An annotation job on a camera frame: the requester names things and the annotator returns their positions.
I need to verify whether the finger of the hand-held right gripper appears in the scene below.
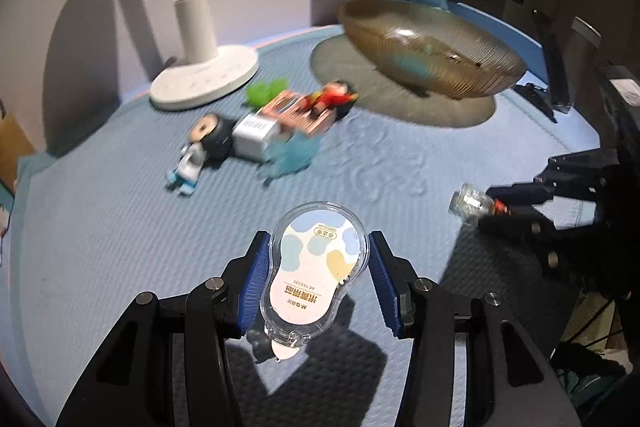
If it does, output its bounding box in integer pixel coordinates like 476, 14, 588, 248
477, 206, 603, 269
487, 149, 621, 208

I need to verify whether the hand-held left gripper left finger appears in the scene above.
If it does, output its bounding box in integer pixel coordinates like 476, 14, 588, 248
55, 231, 273, 427

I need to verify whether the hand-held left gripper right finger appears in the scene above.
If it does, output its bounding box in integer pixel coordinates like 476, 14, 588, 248
367, 231, 586, 427

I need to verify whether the small clear bottle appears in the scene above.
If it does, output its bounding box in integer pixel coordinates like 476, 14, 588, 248
448, 183, 511, 223

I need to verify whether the clear correction tape dispenser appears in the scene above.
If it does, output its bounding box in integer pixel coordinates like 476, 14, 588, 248
247, 201, 372, 365

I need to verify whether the amber ribbed glass bowl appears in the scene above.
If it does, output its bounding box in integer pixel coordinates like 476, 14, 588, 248
337, 0, 528, 100

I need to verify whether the bright green fuzzy toy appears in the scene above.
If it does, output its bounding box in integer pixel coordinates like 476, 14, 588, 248
246, 78, 290, 108

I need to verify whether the translucent green toy figure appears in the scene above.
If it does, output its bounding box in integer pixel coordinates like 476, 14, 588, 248
257, 132, 323, 185

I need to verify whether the black monitor stand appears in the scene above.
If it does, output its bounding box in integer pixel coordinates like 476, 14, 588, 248
531, 8, 573, 114

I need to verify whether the white charger plug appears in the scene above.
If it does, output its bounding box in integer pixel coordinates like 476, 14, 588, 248
231, 113, 281, 160

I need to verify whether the black haired doll figure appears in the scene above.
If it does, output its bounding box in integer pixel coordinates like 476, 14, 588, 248
166, 113, 236, 196

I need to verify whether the pink plastic gadget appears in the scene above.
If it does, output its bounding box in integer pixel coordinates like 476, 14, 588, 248
257, 91, 337, 138

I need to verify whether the red toy figure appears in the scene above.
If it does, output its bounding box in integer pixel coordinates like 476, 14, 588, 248
302, 80, 359, 116

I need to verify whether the white desk lamp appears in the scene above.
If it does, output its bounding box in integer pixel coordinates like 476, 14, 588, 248
150, 0, 260, 112

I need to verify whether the brown pen holder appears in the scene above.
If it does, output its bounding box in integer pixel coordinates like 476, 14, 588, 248
0, 112, 37, 194

